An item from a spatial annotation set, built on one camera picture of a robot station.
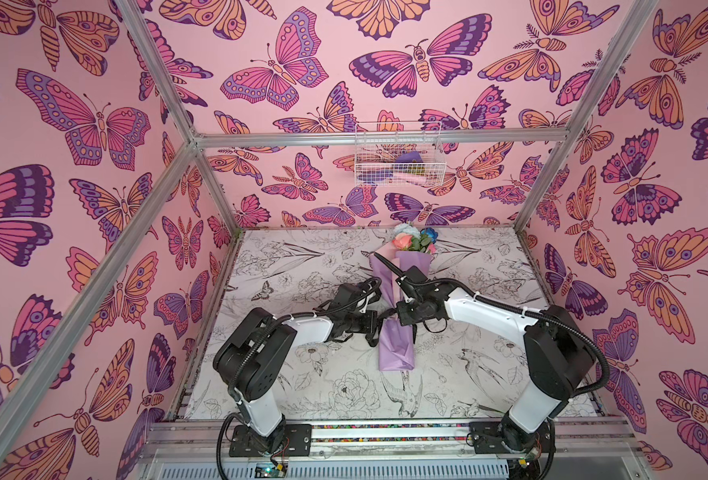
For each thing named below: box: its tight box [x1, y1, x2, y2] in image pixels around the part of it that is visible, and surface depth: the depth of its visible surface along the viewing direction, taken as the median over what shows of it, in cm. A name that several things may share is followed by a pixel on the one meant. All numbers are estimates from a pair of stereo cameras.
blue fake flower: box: [420, 227, 438, 243], surface depth 114 cm
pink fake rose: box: [392, 233, 413, 250], surface depth 110 cm
